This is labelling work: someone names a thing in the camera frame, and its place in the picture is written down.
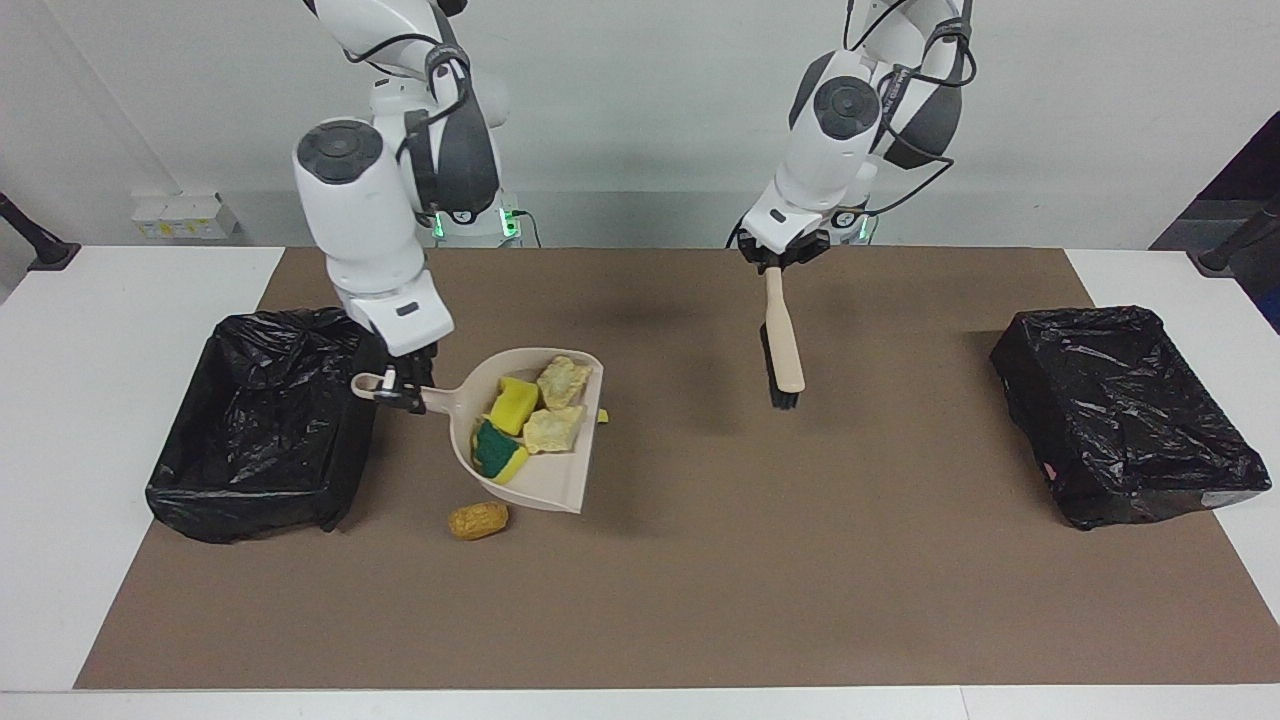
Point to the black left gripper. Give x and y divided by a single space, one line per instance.
785 250

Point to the yellow green scouring sponge piece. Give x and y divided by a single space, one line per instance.
497 452

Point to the brown table mat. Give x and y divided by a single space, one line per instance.
700 620

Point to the black stand post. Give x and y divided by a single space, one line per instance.
1225 255
40 245

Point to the pale bread chunk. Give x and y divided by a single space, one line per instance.
553 430

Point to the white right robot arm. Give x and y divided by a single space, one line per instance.
360 220

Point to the orange striped croissant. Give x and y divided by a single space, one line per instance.
565 382

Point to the black bag lined bin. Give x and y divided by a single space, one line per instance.
1120 410
260 430

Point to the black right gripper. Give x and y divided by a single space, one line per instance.
415 365

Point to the white wall socket boxes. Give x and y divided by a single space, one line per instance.
180 215

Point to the round brown bread roll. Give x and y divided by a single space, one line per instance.
478 520

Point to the beige plastic dustpan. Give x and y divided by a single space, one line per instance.
560 485

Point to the beige hand brush black bristles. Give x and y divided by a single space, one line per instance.
785 340

